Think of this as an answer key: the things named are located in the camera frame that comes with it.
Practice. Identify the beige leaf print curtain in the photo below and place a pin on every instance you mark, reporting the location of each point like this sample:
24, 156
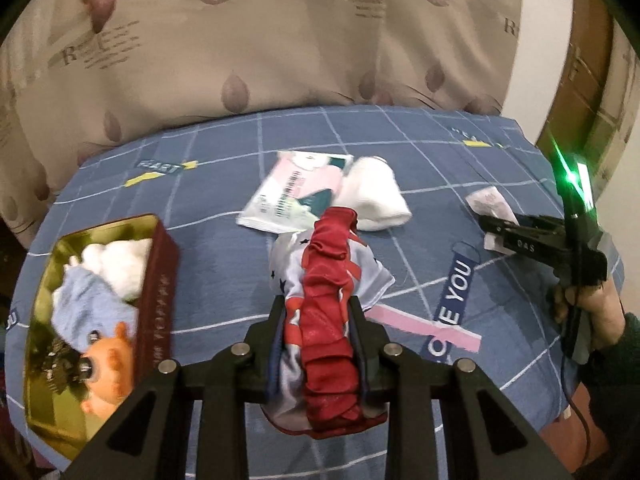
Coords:
250, 45

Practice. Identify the person's right forearm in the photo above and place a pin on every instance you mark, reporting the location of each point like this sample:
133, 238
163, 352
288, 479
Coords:
615, 390

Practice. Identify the dark patterned item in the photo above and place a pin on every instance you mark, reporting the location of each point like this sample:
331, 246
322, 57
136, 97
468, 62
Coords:
60, 360

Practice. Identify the gold tin tray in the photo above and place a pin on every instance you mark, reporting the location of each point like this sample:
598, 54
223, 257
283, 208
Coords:
157, 290

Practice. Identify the person's right hand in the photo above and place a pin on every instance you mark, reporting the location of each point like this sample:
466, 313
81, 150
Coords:
607, 315

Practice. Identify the white sock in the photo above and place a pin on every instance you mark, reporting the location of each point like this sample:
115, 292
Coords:
372, 192

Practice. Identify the blue checked bed sheet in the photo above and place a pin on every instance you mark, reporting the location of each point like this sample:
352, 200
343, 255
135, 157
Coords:
440, 170

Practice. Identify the white star print cloth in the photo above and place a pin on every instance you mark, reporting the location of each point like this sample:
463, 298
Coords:
290, 272

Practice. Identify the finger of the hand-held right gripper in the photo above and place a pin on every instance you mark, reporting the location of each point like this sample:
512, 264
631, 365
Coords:
525, 222
525, 249

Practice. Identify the pink printed packet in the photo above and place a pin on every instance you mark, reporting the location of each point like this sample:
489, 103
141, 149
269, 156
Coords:
295, 192

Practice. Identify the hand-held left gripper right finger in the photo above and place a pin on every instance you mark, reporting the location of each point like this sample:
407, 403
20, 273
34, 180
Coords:
361, 340

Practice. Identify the small white paper packet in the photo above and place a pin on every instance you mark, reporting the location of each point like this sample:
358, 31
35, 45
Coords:
492, 202

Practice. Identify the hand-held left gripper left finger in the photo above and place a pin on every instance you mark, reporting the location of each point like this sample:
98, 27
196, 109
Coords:
272, 332

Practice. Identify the orange plush toy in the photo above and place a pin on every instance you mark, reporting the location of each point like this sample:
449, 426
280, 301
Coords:
107, 365

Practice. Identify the white and yellow fluffy cloth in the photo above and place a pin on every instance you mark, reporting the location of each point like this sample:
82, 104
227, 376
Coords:
122, 262

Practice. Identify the light blue cloth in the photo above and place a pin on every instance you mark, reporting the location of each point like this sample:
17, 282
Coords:
92, 305

